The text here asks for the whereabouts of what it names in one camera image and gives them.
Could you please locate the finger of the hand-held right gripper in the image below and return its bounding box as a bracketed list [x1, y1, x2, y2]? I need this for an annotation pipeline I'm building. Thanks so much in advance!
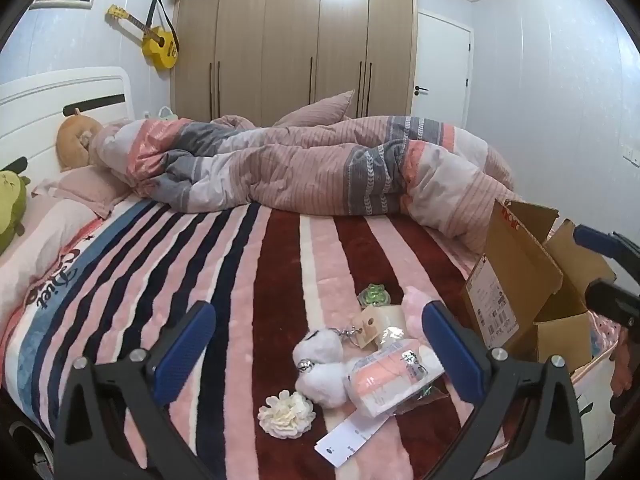
[572, 224, 640, 267]
[585, 279, 640, 331]

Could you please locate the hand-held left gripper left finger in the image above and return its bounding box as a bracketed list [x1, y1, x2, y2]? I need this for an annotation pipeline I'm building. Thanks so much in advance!
[52, 301, 217, 480]

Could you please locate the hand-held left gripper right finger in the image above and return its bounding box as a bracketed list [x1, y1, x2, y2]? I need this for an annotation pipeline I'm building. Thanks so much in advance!
[421, 301, 586, 480]

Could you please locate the pink plush toy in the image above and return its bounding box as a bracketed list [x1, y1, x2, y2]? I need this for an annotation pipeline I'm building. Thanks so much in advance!
[401, 285, 432, 337]

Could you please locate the clear bag with pink item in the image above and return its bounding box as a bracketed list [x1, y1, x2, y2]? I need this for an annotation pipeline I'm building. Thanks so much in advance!
[344, 337, 446, 417]

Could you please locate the beige paper tag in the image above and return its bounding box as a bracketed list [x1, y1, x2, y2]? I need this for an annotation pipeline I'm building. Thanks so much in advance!
[361, 305, 407, 349]

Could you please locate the cardboard box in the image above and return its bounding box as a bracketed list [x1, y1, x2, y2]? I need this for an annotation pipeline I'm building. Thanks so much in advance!
[462, 198, 617, 377]

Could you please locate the green frog keychain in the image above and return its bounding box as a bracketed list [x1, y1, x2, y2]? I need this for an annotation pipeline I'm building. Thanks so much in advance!
[358, 283, 396, 309]

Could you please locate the white fabric flower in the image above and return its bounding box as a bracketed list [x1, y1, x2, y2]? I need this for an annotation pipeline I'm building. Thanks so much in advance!
[257, 389, 314, 439]

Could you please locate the white plush keychain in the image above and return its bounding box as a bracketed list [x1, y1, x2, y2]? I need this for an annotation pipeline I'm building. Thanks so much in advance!
[292, 327, 349, 406]

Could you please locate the person's right hand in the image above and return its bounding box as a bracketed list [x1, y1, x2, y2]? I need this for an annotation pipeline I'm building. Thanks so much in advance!
[611, 332, 635, 398]

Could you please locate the pink polka dot bedsheet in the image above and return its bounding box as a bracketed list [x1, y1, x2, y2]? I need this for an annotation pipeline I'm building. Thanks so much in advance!
[570, 309, 623, 401]

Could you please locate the striped fleece blanket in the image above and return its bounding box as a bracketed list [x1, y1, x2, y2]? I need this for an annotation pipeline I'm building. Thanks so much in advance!
[0, 199, 507, 480]

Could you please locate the white label card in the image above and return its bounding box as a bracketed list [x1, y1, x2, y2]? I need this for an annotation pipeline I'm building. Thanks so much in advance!
[314, 409, 382, 466]

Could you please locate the white printed pillow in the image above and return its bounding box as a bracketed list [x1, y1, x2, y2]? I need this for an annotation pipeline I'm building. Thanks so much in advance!
[0, 194, 102, 341]

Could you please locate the pink pillow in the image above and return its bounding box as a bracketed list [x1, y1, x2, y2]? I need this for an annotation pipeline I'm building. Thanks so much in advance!
[272, 90, 356, 129]
[32, 164, 132, 219]

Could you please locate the striped pink grey duvet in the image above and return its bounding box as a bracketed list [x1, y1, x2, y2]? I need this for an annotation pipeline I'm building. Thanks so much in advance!
[91, 112, 522, 257]

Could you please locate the white door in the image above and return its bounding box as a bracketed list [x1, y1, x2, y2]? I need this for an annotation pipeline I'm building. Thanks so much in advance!
[412, 10, 474, 129]

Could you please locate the green avocado plush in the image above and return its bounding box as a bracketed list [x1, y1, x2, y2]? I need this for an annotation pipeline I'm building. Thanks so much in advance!
[0, 156, 32, 257]

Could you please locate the brown donut plush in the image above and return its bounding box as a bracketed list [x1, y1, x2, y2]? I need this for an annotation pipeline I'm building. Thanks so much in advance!
[56, 108, 109, 172]

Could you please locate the white bed headboard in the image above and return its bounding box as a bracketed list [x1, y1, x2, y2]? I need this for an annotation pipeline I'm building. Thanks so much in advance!
[0, 66, 134, 196]

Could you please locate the yellow guitar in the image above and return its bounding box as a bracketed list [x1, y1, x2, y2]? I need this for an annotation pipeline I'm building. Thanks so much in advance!
[105, 0, 180, 71]

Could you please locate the wooden wardrobe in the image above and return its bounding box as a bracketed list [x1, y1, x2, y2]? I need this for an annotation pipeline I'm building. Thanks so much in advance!
[170, 0, 419, 127]

